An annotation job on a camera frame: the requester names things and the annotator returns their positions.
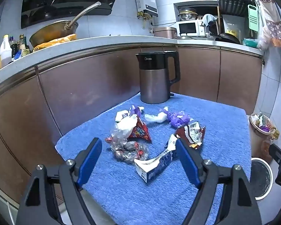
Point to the steel pot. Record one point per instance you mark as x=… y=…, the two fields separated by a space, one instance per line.
x=187 y=14

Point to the grey electric kettle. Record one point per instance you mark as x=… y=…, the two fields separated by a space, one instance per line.
x=152 y=84

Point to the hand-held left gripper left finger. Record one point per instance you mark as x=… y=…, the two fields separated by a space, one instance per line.
x=90 y=166

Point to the floral apron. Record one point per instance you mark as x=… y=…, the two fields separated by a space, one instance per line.
x=273 y=21

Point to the dark sauce bottle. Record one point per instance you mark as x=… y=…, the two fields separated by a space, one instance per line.
x=24 y=46
x=13 y=48

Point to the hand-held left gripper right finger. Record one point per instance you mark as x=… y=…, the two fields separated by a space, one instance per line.
x=188 y=164

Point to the brown and red snack wrapper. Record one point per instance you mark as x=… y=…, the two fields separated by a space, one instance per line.
x=192 y=133

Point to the white water heater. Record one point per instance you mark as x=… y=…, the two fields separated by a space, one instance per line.
x=146 y=0

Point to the brown bottle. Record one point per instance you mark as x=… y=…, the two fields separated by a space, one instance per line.
x=267 y=147

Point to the black range hood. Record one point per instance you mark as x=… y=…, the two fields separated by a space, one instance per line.
x=67 y=0

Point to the white crumpled plastic piece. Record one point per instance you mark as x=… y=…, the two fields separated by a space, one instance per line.
x=155 y=117

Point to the orange snack bag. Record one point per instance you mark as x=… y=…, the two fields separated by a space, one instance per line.
x=58 y=41

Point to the clear hanging plastic bag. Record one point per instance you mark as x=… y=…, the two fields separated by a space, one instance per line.
x=263 y=38

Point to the beige full bin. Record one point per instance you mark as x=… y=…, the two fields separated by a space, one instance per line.
x=255 y=140

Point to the clear plastic bag of wrappers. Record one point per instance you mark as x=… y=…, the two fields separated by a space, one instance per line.
x=126 y=148

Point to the black frying pan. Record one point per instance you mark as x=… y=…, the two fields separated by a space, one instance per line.
x=227 y=38

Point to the green plastic bag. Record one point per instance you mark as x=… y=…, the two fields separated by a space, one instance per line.
x=250 y=43

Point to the blue and white carton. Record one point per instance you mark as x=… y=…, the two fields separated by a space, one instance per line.
x=154 y=168

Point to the white bin with black liner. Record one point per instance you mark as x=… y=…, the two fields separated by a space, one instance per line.
x=260 y=180

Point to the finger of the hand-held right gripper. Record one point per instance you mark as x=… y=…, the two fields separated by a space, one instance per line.
x=277 y=151

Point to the white oil jug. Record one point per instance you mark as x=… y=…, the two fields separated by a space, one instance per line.
x=3 y=54

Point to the red snack bag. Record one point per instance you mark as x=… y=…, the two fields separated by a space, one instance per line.
x=140 y=131

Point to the light blue cloth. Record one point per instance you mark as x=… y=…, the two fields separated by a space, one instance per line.
x=208 y=18

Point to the brown rice cooker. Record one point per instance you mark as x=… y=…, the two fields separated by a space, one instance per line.
x=165 y=32

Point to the blue towel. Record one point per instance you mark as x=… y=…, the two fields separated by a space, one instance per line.
x=213 y=126

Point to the green cutting board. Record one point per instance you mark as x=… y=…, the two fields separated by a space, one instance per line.
x=253 y=18

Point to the purple and white wrapper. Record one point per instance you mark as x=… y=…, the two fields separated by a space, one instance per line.
x=135 y=110

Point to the white plastic bag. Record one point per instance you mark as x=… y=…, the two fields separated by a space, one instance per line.
x=126 y=123

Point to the white microwave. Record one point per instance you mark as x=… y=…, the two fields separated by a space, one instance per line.
x=189 y=28

